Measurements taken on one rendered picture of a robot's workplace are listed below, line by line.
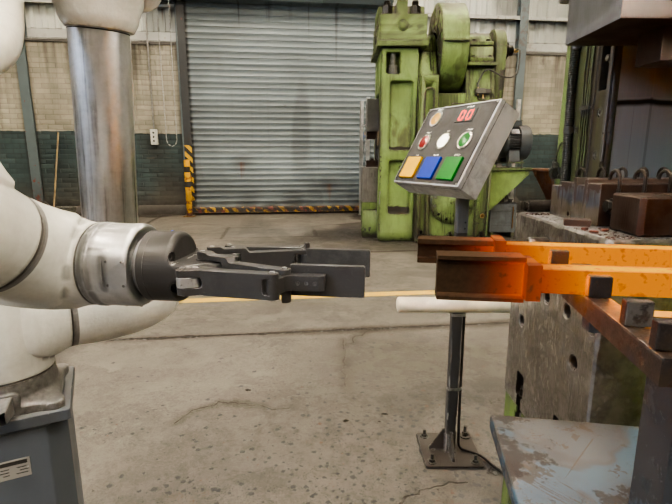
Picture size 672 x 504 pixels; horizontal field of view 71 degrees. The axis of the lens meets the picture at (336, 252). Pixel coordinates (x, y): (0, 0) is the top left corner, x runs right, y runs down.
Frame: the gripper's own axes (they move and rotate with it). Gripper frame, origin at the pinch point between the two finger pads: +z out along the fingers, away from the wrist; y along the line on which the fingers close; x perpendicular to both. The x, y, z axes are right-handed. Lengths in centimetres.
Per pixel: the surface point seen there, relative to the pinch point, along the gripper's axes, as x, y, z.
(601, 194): 5, -45, 42
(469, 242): 1.2, -11.6, 14.4
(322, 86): 135, -831, -139
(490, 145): 14, -93, 31
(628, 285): -0.2, 1.4, 26.7
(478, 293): -1.6, 0.7, 13.7
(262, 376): -93, -157, -58
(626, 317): -0.4, 9.9, 22.9
